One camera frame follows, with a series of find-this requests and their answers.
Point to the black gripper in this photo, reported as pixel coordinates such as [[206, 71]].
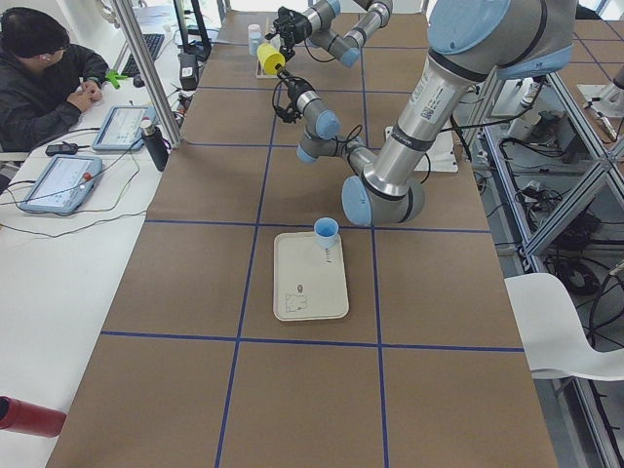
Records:
[[293, 91], [295, 22]]

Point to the yellow cup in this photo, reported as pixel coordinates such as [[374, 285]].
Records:
[[272, 63]]

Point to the light blue cup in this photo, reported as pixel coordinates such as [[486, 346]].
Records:
[[254, 38], [326, 232]]

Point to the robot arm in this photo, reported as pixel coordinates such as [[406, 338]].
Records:
[[467, 41], [313, 27]]

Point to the black thermos bottle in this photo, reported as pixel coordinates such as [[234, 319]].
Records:
[[153, 140]]

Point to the black computer mouse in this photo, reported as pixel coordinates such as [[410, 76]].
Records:
[[138, 82]]

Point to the blue teach pendant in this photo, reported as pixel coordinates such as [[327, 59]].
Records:
[[63, 186], [121, 130]]

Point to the green plastic clamp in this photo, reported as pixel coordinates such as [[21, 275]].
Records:
[[114, 78]]

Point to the cream plastic tray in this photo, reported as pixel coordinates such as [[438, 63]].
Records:
[[309, 281]]

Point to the black power adapter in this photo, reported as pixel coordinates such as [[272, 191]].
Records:
[[63, 148]]

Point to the person in dark jacket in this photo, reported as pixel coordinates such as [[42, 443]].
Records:
[[47, 82]]

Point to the white plastic chair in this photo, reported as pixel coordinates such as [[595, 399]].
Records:
[[552, 335]]

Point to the red bottle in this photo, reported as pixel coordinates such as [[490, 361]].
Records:
[[26, 418]]

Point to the white wire cup rack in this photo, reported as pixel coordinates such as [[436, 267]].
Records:
[[274, 48]]

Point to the aluminium frame post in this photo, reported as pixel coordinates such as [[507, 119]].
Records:
[[129, 25]]

